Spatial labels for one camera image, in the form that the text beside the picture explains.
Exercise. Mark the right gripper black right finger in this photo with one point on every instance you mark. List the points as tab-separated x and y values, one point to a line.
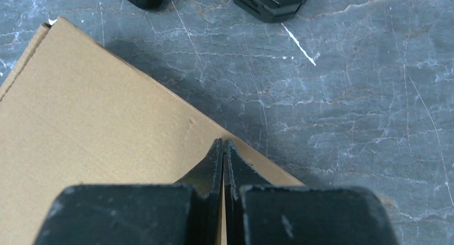
258	212

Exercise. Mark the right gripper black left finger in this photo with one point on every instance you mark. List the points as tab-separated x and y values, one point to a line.
184	212

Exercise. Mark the cardboard box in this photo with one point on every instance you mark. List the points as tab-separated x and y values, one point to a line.
73	112

